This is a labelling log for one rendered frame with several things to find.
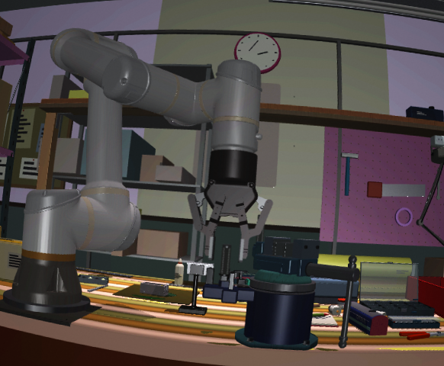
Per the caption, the red handled saw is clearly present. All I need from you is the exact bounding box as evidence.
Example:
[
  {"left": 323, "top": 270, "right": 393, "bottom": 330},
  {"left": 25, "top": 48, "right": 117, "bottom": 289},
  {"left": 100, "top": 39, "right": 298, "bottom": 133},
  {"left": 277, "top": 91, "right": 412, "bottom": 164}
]
[{"left": 366, "top": 181, "right": 426, "bottom": 199}]

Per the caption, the white glue bottle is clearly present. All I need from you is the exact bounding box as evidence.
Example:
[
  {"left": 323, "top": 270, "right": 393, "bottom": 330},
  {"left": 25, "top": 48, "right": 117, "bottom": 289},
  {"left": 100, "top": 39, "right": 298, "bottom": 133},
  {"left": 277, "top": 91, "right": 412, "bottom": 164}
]
[{"left": 173, "top": 258, "right": 185, "bottom": 287}]

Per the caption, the grey model wagon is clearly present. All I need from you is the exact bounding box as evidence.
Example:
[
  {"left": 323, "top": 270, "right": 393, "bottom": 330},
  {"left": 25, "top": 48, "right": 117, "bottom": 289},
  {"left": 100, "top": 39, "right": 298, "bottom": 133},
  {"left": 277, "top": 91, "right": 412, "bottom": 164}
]
[{"left": 139, "top": 281, "right": 170, "bottom": 297}]

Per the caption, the grey block on black stand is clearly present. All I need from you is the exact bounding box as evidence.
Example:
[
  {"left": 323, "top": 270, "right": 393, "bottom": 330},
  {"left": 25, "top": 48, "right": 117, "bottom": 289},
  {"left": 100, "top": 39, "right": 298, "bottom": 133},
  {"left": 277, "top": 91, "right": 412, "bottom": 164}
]
[{"left": 178, "top": 262, "right": 214, "bottom": 316}]

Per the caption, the grey upright gauge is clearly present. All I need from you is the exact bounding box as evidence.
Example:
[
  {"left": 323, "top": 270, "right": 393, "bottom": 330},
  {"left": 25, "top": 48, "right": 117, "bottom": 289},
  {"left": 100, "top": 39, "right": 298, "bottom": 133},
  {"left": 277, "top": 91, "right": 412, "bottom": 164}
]
[{"left": 219, "top": 244, "right": 233, "bottom": 287}]

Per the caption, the red screwdriver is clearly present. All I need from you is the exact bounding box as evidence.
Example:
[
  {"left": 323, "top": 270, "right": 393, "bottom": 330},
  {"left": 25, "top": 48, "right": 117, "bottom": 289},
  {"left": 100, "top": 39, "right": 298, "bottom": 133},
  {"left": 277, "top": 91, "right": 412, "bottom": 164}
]
[{"left": 398, "top": 329, "right": 444, "bottom": 342}]

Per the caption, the blue and red model locomotive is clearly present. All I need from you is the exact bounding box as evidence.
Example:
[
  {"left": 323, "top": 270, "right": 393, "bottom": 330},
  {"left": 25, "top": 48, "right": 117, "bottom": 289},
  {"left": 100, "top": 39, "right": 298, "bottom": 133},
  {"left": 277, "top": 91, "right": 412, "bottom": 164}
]
[{"left": 349, "top": 300, "right": 390, "bottom": 337}]

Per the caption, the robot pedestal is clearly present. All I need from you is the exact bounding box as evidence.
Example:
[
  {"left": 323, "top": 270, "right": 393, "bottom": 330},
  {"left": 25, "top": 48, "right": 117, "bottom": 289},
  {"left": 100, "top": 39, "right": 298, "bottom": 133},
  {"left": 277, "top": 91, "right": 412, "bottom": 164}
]
[{"left": 0, "top": 254, "right": 103, "bottom": 328}]

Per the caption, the white wall clock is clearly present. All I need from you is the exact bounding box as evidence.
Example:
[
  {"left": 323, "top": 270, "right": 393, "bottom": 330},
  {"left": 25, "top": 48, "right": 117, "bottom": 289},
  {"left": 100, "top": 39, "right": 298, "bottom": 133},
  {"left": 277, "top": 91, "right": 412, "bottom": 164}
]
[{"left": 233, "top": 32, "right": 282, "bottom": 75}]

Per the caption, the blue handled hammer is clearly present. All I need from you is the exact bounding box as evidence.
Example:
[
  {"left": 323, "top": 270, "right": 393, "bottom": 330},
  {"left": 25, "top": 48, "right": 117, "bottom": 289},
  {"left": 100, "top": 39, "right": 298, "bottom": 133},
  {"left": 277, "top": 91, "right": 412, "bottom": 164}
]
[{"left": 340, "top": 152, "right": 360, "bottom": 197}]

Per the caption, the grey model track piece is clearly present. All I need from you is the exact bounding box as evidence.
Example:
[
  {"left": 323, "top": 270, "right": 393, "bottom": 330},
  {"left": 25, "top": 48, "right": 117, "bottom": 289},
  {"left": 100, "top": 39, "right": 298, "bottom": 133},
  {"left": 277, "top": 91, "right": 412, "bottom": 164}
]
[{"left": 78, "top": 271, "right": 109, "bottom": 286}]

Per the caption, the black desk lamp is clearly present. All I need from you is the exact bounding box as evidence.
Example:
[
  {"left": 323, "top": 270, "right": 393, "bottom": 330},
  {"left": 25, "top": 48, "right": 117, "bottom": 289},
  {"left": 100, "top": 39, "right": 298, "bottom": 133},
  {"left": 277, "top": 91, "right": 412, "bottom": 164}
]
[{"left": 415, "top": 146, "right": 444, "bottom": 265}]

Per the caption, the white notepad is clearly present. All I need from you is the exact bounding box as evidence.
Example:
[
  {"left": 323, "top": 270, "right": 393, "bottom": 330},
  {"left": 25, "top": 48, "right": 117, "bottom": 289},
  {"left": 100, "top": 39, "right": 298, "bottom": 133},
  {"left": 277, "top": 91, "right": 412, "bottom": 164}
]
[{"left": 311, "top": 311, "right": 339, "bottom": 329}]

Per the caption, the black vise screw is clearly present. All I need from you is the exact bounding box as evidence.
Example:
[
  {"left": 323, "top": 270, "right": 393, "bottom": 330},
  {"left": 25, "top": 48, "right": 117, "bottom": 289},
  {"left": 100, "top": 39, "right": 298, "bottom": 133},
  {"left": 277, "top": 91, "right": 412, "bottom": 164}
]
[{"left": 305, "top": 262, "right": 360, "bottom": 282}]

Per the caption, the dark blue vise swivel base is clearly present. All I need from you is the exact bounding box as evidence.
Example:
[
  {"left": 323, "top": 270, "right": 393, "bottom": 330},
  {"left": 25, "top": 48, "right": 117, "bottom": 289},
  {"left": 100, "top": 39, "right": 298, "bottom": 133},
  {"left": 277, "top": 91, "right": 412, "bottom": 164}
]
[{"left": 234, "top": 268, "right": 320, "bottom": 350}]

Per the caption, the green cutting mat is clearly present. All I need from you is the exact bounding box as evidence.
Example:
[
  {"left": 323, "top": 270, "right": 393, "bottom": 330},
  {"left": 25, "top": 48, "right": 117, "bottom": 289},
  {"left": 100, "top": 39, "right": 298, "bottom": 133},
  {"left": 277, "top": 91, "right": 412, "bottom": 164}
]
[{"left": 112, "top": 283, "right": 182, "bottom": 303}]

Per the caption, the open grey tool case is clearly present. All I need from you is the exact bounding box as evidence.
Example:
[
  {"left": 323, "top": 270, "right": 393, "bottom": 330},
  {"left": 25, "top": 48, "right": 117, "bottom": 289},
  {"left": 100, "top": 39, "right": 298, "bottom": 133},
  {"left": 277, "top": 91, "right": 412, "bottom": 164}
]
[{"left": 358, "top": 256, "right": 442, "bottom": 329}]

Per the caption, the dark blue locomotive chassis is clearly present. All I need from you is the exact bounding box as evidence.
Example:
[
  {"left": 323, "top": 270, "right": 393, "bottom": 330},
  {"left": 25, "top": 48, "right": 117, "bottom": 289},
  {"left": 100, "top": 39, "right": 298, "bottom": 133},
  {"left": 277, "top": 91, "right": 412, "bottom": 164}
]
[{"left": 201, "top": 271, "right": 256, "bottom": 305}]

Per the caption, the pink pegboard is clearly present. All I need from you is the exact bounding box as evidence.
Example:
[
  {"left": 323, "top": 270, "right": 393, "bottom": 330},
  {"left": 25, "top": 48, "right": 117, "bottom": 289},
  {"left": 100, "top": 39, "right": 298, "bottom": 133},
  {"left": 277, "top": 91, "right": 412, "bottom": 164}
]
[{"left": 319, "top": 125, "right": 444, "bottom": 246}]

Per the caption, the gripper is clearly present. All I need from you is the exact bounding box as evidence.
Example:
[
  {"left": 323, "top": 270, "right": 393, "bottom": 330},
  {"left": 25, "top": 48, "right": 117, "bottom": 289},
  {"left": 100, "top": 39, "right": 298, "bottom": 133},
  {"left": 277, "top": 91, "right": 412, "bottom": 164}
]
[{"left": 188, "top": 149, "right": 275, "bottom": 262}]

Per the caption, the dark blue vise body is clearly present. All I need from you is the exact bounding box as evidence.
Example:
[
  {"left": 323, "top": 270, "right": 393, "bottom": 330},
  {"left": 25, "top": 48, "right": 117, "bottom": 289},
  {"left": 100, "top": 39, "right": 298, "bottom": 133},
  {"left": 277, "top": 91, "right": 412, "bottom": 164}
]
[{"left": 251, "top": 235, "right": 322, "bottom": 276}]

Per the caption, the brown wooden shelf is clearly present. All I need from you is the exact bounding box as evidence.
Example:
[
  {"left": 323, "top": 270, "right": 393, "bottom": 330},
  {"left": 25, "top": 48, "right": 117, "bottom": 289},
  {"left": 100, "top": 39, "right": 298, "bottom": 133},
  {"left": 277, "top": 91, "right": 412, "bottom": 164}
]
[{"left": 40, "top": 98, "right": 444, "bottom": 135}]

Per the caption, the black tommy bar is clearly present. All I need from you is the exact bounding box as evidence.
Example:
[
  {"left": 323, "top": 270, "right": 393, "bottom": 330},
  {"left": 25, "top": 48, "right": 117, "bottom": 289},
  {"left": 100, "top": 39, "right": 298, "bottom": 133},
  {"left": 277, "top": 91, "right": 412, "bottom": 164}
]
[{"left": 337, "top": 255, "right": 361, "bottom": 349}]

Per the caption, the pink small box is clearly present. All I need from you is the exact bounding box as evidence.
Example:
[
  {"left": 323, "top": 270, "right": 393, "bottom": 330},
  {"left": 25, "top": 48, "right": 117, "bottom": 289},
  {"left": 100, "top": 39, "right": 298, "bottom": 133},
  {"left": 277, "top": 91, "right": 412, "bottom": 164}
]
[{"left": 404, "top": 274, "right": 422, "bottom": 303}]

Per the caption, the dark blue box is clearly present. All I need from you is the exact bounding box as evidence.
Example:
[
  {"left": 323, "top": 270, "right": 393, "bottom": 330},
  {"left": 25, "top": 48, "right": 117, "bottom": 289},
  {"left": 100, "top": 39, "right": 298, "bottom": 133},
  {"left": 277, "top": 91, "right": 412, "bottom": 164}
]
[{"left": 405, "top": 105, "right": 444, "bottom": 124}]

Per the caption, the purple tape ring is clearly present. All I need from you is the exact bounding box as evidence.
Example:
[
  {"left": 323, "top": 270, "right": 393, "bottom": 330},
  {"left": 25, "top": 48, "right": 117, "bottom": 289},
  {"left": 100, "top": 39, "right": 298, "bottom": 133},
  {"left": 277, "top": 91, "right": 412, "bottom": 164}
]
[{"left": 394, "top": 207, "right": 414, "bottom": 226}]

